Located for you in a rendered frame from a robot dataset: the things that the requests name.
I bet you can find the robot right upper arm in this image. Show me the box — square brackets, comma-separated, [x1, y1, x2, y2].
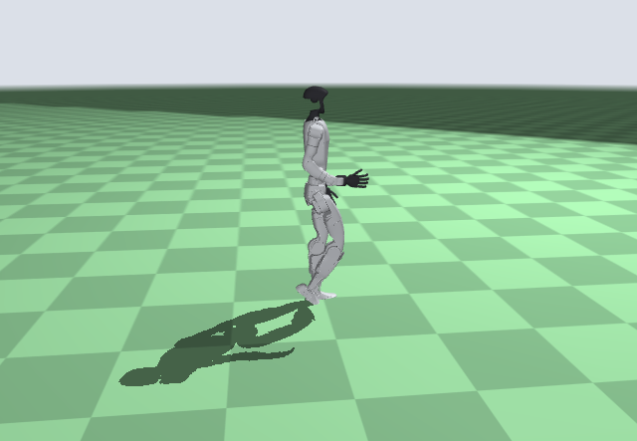
[303, 123, 323, 170]

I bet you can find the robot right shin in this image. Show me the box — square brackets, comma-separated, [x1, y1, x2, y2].
[308, 246, 344, 294]

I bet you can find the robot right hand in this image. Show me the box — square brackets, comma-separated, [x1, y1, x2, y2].
[336, 169, 369, 188]

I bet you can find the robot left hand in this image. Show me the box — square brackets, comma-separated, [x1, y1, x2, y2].
[325, 184, 338, 205]

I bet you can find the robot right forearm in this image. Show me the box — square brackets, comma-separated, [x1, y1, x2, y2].
[305, 161, 344, 186]

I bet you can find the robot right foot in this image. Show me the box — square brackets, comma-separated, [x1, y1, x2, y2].
[296, 284, 319, 305]

